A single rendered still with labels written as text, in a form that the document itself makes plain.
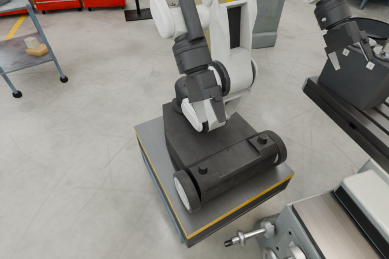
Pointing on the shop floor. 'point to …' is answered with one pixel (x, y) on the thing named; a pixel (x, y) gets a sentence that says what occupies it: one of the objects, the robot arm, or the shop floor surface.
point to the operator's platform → (239, 202)
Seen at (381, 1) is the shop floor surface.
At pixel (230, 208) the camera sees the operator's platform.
